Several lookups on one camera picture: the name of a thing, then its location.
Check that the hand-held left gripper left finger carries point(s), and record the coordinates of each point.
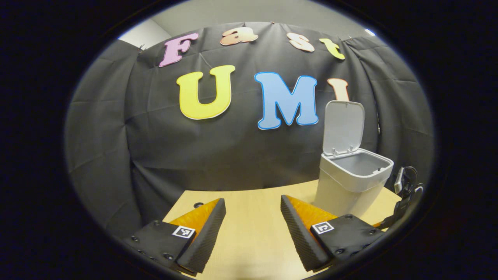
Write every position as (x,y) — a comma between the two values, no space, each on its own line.
(206,241)

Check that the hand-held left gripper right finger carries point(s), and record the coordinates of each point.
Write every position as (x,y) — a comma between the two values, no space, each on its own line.
(301,241)

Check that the white desktop garbage bin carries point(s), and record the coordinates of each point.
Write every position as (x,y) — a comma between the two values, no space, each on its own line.
(342,128)

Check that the wooden desktop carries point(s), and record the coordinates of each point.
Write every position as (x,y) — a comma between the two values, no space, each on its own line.
(253,217)

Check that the black backdrop cloth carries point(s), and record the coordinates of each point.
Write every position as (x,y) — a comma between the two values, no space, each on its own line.
(175,155)

